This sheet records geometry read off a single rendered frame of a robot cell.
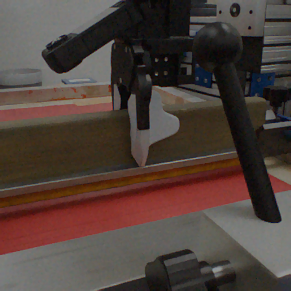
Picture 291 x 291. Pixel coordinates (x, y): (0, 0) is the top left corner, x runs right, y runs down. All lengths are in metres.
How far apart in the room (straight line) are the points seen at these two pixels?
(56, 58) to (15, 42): 3.71
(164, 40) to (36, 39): 3.73
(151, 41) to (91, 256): 0.26
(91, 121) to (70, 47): 0.09
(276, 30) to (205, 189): 0.60
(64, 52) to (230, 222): 0.27
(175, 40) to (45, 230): 0.25
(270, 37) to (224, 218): 0.82
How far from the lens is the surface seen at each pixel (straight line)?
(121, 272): 0.21
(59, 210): 0.45
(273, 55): 1.00
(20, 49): 4.11
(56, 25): 4.15
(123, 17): 0.41
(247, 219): 0.19
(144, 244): 0.23
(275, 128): 0.54
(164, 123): 0.44
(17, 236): 0.41
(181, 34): 0.45
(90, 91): 1.03
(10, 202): 0.46
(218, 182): 0.51
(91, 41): 0.40
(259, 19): 0.95
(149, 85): 0.40
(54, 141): 0.42
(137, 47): 0.41
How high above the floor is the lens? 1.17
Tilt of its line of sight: 19 degrees down
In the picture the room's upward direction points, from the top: straight up
